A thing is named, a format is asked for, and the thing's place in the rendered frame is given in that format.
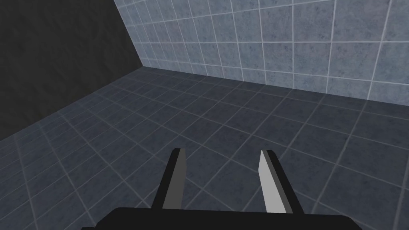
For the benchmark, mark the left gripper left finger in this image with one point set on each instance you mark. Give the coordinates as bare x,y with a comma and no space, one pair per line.
173,182

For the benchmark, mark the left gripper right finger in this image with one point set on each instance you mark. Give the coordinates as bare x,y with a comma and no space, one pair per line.
275,185

